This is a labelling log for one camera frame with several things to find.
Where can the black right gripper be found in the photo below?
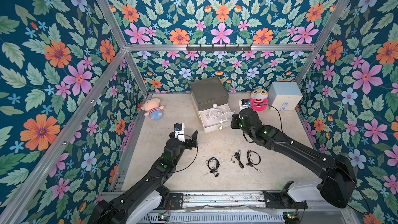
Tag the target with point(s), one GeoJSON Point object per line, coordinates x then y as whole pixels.
{"type": "Point", "coordinates": [236, 122]}

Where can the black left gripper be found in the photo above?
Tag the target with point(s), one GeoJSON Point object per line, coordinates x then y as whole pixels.
{"type": "Point", "coordinates": [193, 141]}

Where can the white wired earphones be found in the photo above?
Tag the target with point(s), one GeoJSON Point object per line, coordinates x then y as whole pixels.
{"type": "Point", "coordinates": [214, 114]}
{"type": "Point", "coordinates": [226, 117]}

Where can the black wired earphones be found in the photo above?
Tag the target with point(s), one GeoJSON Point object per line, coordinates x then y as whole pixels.
{"type": "Point", "coordinates": [253, 159]}
{"type": "Point", "coordinates": [237, 158]}
{"type": "Point", "coordinates": [213, 165]}

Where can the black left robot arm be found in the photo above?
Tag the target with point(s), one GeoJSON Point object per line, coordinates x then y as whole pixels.
{"type": "Point", "coordinates": [149, 192]}

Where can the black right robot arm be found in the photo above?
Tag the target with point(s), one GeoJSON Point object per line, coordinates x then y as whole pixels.
{"type": "Point", "coordinates": [338, 179]}

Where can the three-tier colored drawer cabinet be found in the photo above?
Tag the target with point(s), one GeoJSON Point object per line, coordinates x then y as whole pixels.
{"type": "Point", "coordinates": [211, 100]}

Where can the white blue mini drawer cabinet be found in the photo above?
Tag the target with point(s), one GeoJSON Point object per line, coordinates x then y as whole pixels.
{"type": "Point", "coordinates": [284, 96]}

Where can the pink white plush toy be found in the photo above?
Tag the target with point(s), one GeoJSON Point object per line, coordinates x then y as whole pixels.
{"type": "Point", "coordinates": [259, 100]}

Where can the pink pig plush toy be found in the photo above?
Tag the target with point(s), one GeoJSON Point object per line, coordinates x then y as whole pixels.
{"type": "Point", "coordinates": [153, 109]}

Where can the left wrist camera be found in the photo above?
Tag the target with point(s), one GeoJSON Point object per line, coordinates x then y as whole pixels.
{"type": "Point", "coordinates": [179, 132]}

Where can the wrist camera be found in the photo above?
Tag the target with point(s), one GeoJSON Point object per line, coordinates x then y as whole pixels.
{"type": "Point", "coordinates": [244, 104]}
{"type": "Point", "coordinates": [179, 132]}

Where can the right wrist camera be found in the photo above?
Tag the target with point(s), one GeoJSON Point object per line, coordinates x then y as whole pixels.
{"type": "Point", "coordinates": [244, 104]}

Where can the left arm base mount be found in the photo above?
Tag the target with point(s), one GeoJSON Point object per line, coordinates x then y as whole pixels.
{"type": "Point", "coordinates": [169, 200]}

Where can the black hook rail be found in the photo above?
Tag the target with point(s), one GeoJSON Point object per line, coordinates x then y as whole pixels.
{"type": "Point", "coordinates": [213, 48]}

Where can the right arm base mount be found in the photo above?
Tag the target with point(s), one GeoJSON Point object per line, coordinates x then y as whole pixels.
{"type": "Point", "coordinates": [281, 199]}

